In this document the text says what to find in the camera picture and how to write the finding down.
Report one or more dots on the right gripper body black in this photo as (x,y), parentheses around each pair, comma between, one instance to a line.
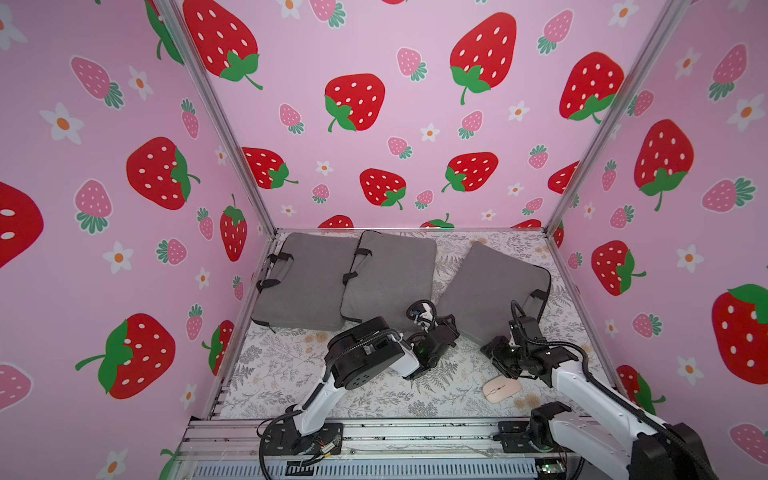
(498,351)

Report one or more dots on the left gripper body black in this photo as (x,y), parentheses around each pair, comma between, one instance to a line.
(444,327)

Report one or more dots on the pink computer mouse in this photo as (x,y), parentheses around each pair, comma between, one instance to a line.
(501,388)

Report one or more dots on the grey laptop bag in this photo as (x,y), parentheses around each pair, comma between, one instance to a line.
(480,294)
(387,275)
(304,286)

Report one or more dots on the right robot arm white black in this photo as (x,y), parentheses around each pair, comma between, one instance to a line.
(621,439)

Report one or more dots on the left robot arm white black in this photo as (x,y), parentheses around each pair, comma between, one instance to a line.
(354,358)

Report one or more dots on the white ribbed vent strip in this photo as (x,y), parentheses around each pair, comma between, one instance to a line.
(409,469)

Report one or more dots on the floral patterned table mat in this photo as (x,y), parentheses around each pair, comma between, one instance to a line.
(276,369)

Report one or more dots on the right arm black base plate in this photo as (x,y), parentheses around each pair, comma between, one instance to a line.
(522,437)

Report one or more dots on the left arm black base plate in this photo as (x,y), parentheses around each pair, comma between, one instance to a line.
(284,439)

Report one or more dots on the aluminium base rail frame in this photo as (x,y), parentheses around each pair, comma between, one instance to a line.
(228,449)

